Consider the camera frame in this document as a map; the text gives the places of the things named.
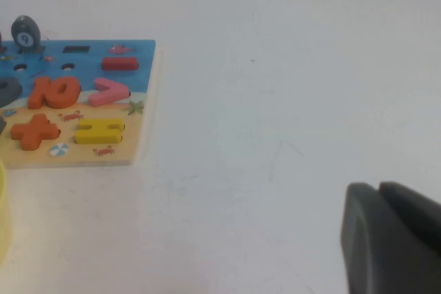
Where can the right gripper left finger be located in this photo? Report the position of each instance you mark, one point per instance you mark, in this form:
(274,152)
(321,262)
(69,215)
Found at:
(379,249)

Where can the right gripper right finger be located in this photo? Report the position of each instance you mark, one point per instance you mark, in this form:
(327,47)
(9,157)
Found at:
(417,208)

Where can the orange number ten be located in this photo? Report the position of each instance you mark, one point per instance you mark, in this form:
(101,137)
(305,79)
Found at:
(51,92)

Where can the colourful wooden puzzle board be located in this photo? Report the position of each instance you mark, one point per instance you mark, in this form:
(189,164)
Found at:
(141,66)

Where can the yellow equals sign piece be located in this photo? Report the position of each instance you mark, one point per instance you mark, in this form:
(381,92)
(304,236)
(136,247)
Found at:
(98,132)

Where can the pink greater-than sign piece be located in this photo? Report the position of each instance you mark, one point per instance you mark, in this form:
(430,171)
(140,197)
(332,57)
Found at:
(107,96)

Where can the red minus sign piece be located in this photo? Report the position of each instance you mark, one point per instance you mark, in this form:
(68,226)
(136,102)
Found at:
(120,63)

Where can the orange plus sign piece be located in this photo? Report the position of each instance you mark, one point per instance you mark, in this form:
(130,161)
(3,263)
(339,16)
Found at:
(32,133)

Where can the yellow plastic bowl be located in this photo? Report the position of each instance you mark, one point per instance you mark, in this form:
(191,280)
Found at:
(4,211)

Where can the dark grey square piece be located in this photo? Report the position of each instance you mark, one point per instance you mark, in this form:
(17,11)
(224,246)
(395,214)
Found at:
(1,125)

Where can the dark grey number nine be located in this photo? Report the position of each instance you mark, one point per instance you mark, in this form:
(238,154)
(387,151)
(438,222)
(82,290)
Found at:
(8,89)

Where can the dark grey fish nine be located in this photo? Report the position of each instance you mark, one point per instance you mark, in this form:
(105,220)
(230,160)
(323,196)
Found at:
(25,34)

